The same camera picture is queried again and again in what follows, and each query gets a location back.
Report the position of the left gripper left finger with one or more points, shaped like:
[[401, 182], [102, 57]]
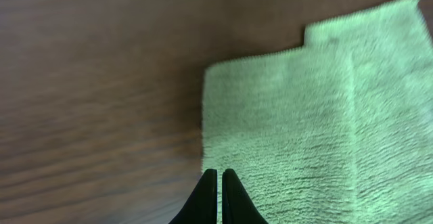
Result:
[[201, 205]]

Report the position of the green microfiber cloth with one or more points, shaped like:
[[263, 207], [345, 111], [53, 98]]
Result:
[[336, 131]]

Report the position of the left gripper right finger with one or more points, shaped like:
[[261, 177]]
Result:
[[237, 207]]

